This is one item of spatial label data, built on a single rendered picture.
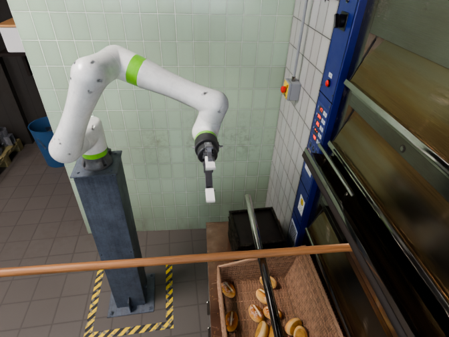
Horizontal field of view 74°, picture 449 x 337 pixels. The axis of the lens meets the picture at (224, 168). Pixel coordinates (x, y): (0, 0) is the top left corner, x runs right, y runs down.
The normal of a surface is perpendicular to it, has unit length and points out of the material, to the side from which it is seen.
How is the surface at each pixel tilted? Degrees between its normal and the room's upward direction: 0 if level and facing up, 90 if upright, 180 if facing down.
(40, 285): 0
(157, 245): 0
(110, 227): 90
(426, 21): 90
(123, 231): 90
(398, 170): 70
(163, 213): 90
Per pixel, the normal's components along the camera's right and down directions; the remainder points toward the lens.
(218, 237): 0.03, -0.81
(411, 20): -1.00, 0.03
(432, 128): -0.93, -0.25
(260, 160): 0.08, 0.59
